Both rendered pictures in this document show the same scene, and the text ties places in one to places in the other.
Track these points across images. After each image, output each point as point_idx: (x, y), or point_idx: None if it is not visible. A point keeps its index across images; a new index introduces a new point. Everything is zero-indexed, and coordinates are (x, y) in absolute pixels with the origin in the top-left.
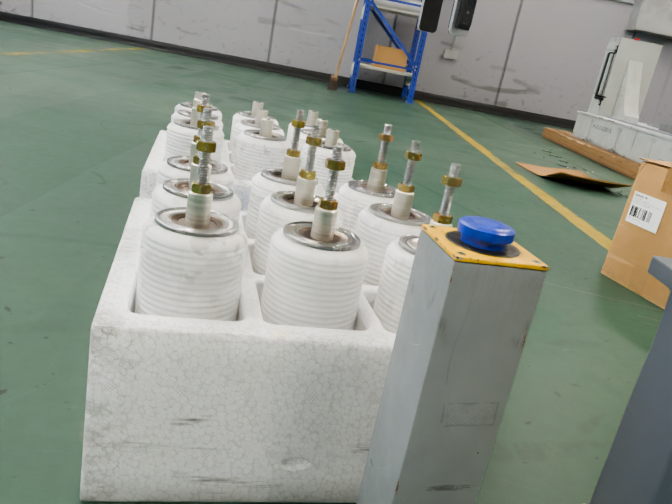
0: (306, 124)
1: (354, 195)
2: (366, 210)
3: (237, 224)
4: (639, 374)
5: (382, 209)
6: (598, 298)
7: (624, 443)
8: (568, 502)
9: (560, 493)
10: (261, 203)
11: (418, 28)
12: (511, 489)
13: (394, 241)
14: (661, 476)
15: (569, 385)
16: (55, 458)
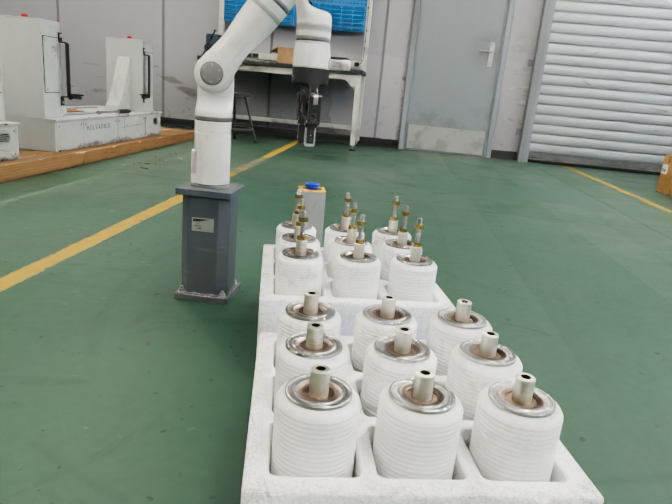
0: (330, 379)
1: None
2: (316, 240)
3: (377, 229)
4: (229, 230)
5: (307, 239)
6: None
7: (230, 251)
8: (214, 307)
9: (214, 309)
10: (371, 246)
11: (313, 145)
12: (237, 311)
13: (312, 229)
14: (236, 242)
15: (127, 348)
16: None
